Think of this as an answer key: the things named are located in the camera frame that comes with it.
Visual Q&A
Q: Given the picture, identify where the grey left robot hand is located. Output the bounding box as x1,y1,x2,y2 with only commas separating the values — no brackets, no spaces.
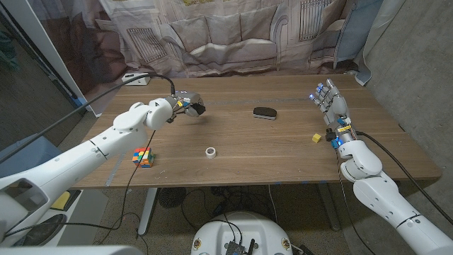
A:
166,90,207,123

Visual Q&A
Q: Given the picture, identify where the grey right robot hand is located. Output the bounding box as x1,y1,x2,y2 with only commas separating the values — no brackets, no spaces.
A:
309,78,357,141

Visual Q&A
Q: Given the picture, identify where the white power strip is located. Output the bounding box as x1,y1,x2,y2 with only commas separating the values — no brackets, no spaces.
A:
121,72,151,86

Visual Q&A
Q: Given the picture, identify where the pale blue curtain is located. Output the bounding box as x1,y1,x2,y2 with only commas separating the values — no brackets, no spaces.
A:
333,0,408,86

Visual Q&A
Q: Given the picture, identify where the printed sofa backdrop cloth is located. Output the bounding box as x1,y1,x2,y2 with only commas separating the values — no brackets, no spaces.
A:
26,0,385,116

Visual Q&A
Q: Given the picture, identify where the multicolour puzzle cube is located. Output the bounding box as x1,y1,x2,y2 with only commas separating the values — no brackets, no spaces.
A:
132,147,156,169

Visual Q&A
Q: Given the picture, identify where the black round floor fan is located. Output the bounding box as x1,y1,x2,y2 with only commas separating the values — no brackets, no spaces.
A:
158,186,187,209

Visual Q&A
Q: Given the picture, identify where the grey table leg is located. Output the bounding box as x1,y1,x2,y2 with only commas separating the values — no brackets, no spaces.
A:
316,183,341,232

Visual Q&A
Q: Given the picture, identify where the white table leg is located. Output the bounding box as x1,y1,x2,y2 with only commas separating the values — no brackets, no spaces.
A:
137,187,159,234

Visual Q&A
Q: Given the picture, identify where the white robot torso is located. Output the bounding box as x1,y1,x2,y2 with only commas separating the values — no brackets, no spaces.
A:
190,211,294,255

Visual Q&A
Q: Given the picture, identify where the black electronics module with antenna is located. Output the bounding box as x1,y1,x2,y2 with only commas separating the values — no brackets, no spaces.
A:
224,239,256,255

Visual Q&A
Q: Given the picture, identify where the black yellow foot pedal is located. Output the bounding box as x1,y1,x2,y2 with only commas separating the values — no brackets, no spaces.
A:
51,189,83,213

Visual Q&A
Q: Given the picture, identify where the blue-grey plastic bin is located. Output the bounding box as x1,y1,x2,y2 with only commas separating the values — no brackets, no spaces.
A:
0,134,59,178

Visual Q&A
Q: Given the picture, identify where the thin braided right arm cable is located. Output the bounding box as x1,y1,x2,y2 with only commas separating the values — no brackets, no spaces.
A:
334,148,377,255

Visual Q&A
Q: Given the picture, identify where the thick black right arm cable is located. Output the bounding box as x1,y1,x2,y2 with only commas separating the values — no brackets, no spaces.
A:
356,130,453,226

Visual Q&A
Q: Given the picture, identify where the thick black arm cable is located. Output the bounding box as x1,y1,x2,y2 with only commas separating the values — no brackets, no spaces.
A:
0,72,176,166
356,130,453,226

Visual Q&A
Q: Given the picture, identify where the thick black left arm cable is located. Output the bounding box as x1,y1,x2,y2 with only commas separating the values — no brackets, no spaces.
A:
0,72,176,166

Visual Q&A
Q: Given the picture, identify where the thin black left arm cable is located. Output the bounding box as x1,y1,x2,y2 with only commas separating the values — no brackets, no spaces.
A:
3,130,156,238

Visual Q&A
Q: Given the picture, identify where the black floor cable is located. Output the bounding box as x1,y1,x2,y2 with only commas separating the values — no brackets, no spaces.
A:
180,187,217,232

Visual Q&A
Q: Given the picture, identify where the white floor cable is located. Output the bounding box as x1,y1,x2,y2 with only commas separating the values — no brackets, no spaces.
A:
268,184,279,224

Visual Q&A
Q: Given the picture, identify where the white partition post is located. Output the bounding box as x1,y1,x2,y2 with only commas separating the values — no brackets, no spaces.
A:
0,0,104,118

